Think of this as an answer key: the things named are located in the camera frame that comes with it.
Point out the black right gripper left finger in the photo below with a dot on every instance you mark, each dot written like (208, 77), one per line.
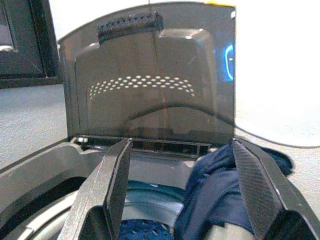
(110, 180)

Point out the dark navy blue garment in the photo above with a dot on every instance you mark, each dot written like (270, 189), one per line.
(212, 195)

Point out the smoked transparent washer lid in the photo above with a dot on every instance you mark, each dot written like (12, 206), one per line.
(150, 82)

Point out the dark framed cabinet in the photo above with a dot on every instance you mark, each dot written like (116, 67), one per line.
(25, 42)

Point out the grey top-load washing machine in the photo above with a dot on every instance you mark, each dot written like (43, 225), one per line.
(62, 175)

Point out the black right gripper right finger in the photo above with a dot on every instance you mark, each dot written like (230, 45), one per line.
(260, 182)

